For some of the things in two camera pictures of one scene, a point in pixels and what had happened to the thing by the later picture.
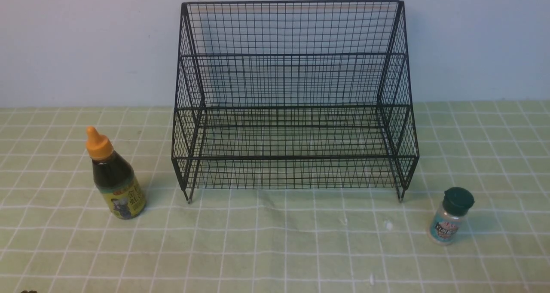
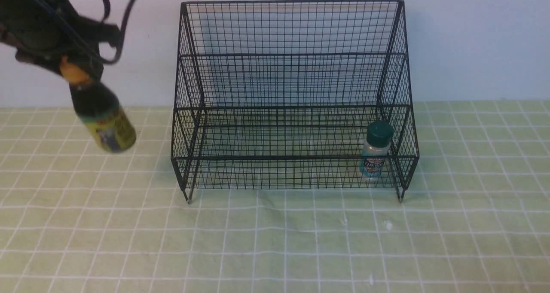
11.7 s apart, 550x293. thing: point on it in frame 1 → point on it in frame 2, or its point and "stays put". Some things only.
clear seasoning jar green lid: x=447 y=223 → x=374 y=155
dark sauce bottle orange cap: x=114 y=177 → x=98 y=108
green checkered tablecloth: x=58 y=233 stays put
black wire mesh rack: x=294 y=94 stays put
